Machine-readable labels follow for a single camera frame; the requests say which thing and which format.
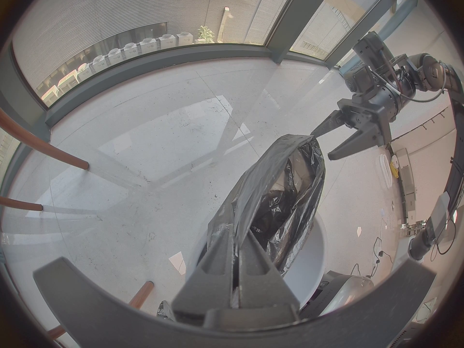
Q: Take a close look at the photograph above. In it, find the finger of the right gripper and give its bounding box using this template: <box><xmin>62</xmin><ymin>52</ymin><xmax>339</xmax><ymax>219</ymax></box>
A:
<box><xmin>328</xmin><ymin>127</ymin><xmax>381</xmax><ymax>161</ymax></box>
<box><xmin>310</xmin><ymin>110</ymin><xmax>349</xmax><ymax>138</ymax></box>

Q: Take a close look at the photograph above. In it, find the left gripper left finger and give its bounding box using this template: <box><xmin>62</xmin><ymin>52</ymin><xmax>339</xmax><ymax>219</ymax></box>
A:
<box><xmin>172</xmin><ymin>223</ymin><xmax>240</xmax><ymax>327</ymax></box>

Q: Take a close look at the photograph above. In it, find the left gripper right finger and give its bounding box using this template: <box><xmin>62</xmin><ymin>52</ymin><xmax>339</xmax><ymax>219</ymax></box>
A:
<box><xmin>237</xmin><ymin>228</ymin><xmax>300</xmax><ymax>320</ymax></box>

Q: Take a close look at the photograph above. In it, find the black plastic bag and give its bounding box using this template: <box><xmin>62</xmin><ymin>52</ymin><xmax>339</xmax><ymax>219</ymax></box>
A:
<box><xmin>156</xmin><ymin>133</ymin><xmax>326</xmax><ymax>321</ymax></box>

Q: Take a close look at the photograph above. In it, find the white trash bin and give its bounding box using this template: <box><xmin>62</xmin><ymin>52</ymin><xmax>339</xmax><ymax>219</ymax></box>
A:
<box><xmin>186</xmin><ymin>214</ymin><xmax>327</xmax><ymax>309</ymax></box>

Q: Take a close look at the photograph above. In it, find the window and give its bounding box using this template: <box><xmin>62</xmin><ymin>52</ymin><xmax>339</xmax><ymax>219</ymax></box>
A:
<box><xmin>0</xmin><ymin>0</ymin><xmax>421</xmax><ymax>123</ymax></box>

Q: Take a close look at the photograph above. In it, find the white cushioned wooden chair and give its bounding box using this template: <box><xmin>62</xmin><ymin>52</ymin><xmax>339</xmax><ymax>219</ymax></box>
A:
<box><xmin>0</xmin><ymin>107</ymin><xmax>156</xmax><ymax>342</ymax></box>

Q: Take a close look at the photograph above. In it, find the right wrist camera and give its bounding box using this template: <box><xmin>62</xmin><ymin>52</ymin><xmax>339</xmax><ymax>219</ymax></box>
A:
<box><xmin>344</xmin><ymin>65</ymin><xmax>383</xmax><ymax>95</ymax></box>

